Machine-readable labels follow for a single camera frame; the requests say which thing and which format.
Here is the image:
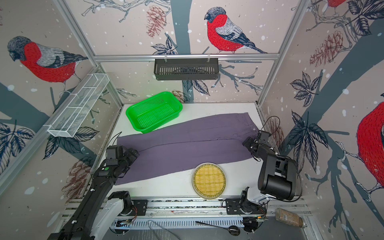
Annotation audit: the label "purple trousers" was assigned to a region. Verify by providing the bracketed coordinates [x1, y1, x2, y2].
[116, 113, 259, 185]

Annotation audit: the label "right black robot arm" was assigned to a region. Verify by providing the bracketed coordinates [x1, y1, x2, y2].
[239, 131, 298, 214]

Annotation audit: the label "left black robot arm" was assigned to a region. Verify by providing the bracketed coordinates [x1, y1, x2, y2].
[48, 145, 140, 240]

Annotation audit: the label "green plastic basket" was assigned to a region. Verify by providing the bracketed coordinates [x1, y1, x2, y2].
[126, 92, 183, 134]

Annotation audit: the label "round yellow woven tray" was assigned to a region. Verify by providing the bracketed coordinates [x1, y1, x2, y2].
[192, 163, 227, 200]

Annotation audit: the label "brown bottle lying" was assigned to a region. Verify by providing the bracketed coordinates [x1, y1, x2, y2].
[275, 208, 306, 229]

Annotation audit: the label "black spoon tool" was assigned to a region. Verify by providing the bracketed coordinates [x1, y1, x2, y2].
[195, 221, 241, 236]

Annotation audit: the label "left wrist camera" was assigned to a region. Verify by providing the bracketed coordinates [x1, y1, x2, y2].
[106, 145, 124, 160]

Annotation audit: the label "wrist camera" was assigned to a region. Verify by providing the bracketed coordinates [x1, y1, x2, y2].
[106, 145, 124, 160]
[257, 130, 271, 144]

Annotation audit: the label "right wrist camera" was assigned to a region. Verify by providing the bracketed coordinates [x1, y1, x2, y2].
[257, 130, 271, 144]

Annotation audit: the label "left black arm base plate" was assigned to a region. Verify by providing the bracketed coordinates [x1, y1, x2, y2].
[119, 200, 148, 217]

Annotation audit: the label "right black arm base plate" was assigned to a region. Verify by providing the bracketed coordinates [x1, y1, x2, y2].
[224, 198, 265, 215]

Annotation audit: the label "white wire mesh shelf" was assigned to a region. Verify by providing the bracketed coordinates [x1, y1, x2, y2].
[48, 73, 110, 138]

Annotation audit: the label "aluminium mounting rail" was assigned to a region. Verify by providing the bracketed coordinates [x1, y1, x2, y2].
[108, 197, 312, 234]

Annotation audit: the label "black hanging wall basket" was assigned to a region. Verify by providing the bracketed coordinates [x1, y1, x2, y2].
[154, 58, 220, 81]

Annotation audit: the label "horizontal aluminium frame bar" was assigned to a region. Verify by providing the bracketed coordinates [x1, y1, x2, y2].
[94, 53, 280, 63]

